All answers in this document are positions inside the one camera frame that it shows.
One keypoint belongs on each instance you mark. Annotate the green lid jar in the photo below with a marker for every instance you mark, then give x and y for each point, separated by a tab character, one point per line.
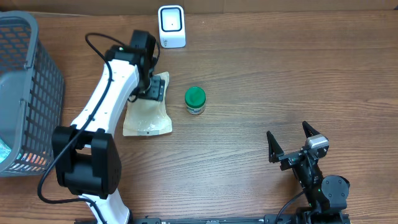
195	100

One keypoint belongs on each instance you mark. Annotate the grey plastic mesh basket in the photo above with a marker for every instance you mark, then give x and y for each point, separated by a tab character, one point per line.
32	91

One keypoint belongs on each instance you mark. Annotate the teal wipes packet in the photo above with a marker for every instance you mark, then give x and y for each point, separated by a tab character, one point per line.
5	151

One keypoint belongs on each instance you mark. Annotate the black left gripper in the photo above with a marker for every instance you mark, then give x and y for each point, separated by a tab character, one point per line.
157	91

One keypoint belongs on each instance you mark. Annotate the white barcode scanner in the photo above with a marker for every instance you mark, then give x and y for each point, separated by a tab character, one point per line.
172	27

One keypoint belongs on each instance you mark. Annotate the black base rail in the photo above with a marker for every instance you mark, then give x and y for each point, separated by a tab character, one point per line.
211	221

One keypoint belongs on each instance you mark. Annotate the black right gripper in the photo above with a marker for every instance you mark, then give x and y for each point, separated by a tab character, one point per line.
290	160

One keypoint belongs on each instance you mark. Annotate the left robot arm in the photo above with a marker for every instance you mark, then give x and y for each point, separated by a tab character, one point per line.
86	160

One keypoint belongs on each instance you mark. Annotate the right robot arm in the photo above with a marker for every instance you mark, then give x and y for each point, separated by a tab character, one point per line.
322	199

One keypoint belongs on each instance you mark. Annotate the beige clear pouch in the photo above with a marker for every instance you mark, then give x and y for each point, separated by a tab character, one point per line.
148	117

